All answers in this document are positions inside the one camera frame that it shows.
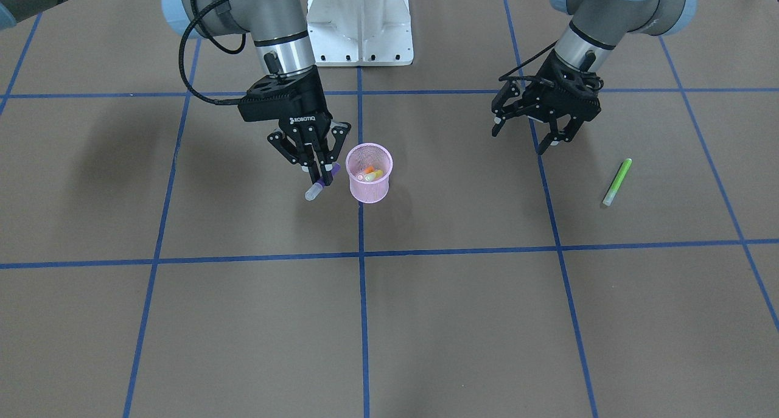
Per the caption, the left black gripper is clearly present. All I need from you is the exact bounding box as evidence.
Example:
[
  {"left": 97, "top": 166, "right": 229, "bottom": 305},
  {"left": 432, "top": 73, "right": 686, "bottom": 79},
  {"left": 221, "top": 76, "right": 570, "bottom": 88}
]
[{"left": 491, "top": 52, "right": 603, "bottom": 156}]

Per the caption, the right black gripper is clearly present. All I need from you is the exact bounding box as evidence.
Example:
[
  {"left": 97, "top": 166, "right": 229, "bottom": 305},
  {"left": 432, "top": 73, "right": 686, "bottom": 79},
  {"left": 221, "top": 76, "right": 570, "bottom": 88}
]
[{"left": 237, "top": 66, "right": 351, "bottom": 185}]

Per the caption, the purple marker pen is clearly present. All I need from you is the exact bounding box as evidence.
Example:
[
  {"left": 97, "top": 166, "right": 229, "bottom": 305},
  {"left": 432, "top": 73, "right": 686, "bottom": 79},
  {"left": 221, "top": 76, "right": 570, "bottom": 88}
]
[{"left": 304, "top": 162, "right": 341, "bottom": 201}]

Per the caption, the green marker pen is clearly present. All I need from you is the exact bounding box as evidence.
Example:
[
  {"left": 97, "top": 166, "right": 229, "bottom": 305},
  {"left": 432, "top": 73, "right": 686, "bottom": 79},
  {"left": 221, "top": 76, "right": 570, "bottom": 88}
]
[{"left": 601, "top": 158, "right": 632, "bottom": 207}]

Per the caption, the yellow marker pen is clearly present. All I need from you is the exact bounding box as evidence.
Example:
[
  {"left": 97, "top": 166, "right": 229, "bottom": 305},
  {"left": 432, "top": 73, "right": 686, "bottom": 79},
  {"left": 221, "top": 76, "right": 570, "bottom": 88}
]
[{"left": 362, "top": 170, "right": 384, "bottom": 183}]

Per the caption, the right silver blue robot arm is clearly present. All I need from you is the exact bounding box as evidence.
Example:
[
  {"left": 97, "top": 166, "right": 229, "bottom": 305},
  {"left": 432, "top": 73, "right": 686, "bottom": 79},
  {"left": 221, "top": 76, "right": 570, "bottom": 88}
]
[{"left": 2, "top": 0, "right": 351, "bottom": 187}]

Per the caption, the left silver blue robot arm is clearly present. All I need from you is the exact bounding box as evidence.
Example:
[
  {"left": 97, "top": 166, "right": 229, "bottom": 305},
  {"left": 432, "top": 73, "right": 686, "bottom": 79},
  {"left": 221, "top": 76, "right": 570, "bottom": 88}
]
[{"left": 491, "top": 0, "right": 697, "bottom": 155}]

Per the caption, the pink mesh pen holder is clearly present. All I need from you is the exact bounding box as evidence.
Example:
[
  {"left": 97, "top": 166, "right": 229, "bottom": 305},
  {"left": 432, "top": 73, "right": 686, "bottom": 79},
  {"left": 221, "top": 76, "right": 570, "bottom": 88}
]
[{"left": 346, "top": 143, "right": 393, "bottom": 204}]

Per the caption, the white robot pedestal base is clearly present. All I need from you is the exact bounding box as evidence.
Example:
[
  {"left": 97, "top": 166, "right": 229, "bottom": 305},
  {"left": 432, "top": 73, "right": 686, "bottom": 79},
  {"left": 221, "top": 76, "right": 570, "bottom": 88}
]
[{"left": 307, "top": 0, "right": 414, "bottom": 67}]

